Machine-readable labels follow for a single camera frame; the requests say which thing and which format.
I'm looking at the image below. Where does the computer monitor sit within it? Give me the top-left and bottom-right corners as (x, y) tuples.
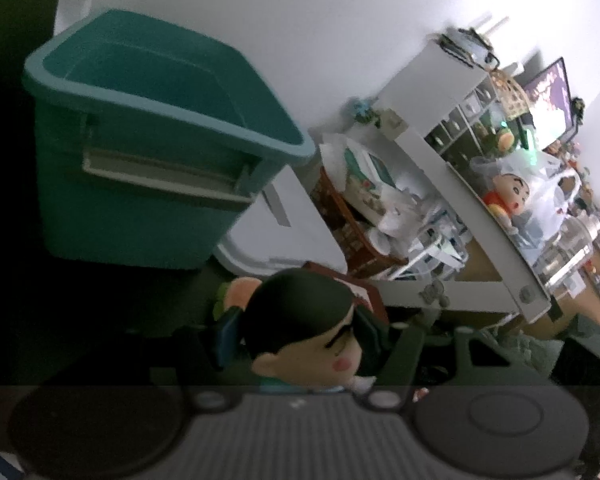
(522, 57), (579, 152)

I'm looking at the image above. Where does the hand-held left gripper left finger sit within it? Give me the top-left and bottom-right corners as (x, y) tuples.
(80, 309), (245, 413)

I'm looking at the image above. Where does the pale item with dark cord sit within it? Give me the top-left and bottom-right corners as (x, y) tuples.
(437, 27), (501, 69)

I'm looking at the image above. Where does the metal mouse-shaped ornament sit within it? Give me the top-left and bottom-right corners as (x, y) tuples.
(417, 280), (451, 309)

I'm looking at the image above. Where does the white wire rack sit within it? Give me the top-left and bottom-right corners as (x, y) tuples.
(390, 215), (469, 282)

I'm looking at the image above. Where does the cartoon boy plush toy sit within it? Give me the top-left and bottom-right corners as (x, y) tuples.
(482, 172), (532, 232)

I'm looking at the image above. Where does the patterned yellow basket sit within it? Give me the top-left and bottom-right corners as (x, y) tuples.
(492, 67), (532, 117)

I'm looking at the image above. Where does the white wooden furniture frame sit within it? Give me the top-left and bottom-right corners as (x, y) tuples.
(375, 125), (557, 324)

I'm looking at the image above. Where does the brown box with label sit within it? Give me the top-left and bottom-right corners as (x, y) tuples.
(302, 260), (389, 326)

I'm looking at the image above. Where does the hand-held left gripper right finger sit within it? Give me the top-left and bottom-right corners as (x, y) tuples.
(355, 307), (541, 413)

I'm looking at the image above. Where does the white cubby shelf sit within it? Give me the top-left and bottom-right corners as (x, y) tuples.
(379, 40), (531, 171)

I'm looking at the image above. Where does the burger plush toy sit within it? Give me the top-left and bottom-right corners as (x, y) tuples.
(482, 122), (519, 154)

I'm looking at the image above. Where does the brown woven basket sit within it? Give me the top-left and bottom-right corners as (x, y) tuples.
(320, 167), (409, 281)

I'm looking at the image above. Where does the white storage bin lid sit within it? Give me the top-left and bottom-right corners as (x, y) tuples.
(214, 165), (348, 278)

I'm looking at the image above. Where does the black-haired doll figure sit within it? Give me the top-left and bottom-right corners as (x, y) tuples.
(214, 267), (382, 394)

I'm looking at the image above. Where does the small pale card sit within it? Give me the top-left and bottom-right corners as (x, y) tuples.
(380, 110), (404, 137)

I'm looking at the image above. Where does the brown basket with papers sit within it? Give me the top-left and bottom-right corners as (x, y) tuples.
(321, 132), (433, 243)

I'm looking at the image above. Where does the small green plant figurine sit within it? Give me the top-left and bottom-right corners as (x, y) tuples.
(351, 99), (382, 129)

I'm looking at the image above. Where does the white box with teal picture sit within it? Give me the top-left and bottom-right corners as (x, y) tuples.
(344, 141), (397, 187)

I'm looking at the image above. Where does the teal plastic storage bin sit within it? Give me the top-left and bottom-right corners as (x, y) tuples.
(22, 8), (317, 272)

